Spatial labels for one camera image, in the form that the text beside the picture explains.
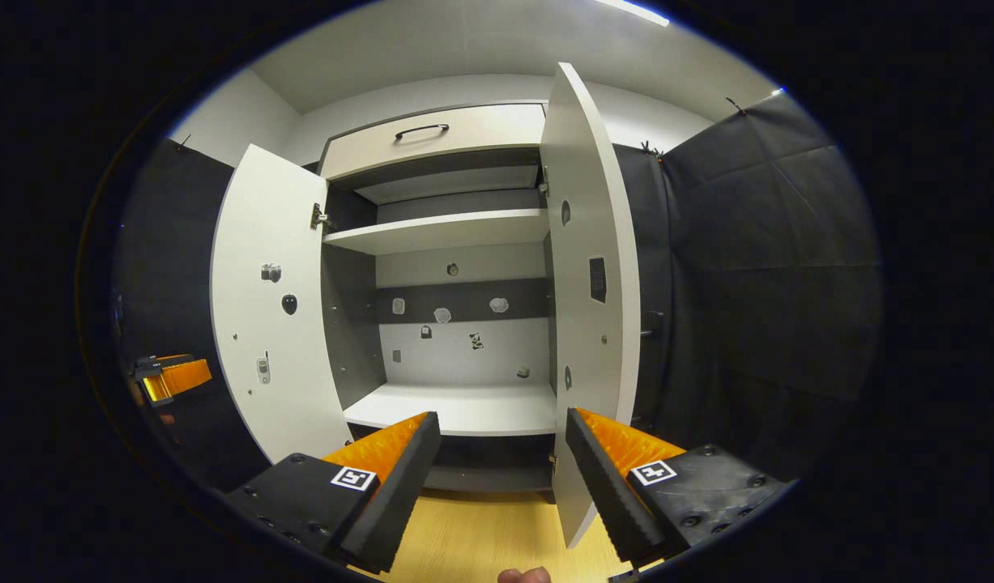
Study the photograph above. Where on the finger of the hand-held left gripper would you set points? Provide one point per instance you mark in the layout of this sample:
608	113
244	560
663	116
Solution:
181	379
150	368

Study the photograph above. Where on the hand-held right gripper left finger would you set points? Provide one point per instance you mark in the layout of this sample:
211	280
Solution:
399	494

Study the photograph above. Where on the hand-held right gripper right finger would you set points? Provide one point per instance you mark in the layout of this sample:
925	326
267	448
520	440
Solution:
614	502

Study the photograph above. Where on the white cabinet door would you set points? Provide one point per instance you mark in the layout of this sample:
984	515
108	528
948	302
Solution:
270	324
590	243

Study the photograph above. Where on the double-door shoe cabinet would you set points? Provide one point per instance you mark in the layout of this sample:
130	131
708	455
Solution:
464	340

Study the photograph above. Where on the deep white cabinet shelf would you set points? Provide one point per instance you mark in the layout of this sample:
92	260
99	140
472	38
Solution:
464	409

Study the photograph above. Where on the metal left door hinge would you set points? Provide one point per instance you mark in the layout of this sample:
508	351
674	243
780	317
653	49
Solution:
319	216

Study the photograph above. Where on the metal door hinge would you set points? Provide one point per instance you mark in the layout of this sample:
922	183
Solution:
319	216
543	182

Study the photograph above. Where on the narrow white cabinet shelf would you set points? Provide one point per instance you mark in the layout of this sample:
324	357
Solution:
440	231

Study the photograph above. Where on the metal right door hinge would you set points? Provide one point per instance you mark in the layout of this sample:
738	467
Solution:
543	182

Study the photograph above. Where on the white cabinet drawer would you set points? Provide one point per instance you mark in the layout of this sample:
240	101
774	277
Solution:
480	134

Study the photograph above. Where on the black cloth clip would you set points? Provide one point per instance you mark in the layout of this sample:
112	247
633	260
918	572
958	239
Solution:
651	149
182	142
735	105

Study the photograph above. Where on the black backdrop cloth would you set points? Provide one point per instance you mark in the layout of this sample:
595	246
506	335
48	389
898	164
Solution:
748	283

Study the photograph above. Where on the long ceiling light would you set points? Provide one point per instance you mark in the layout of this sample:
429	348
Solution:
634	11

